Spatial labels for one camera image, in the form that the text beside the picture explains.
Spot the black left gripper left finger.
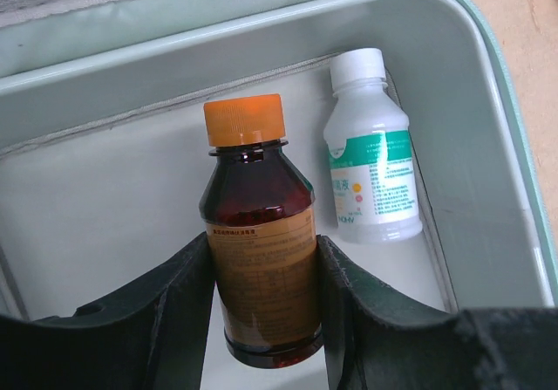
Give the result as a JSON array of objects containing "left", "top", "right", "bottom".
[{"left": 1, "top": 234, "right": 214, "bottom": 389}]

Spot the brown bottle orange cap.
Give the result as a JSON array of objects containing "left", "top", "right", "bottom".
[{"left": 199, "top": 94, "right": 323, "bottom": 369}]

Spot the white green label bottle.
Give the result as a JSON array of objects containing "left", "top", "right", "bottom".
[{"left": 323, "top": 48, "right": 423, "bottom": 244}]

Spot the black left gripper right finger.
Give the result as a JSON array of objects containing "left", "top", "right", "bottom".
[{"left": 317, "top": 236, "right": 557, "bottom": 389}]

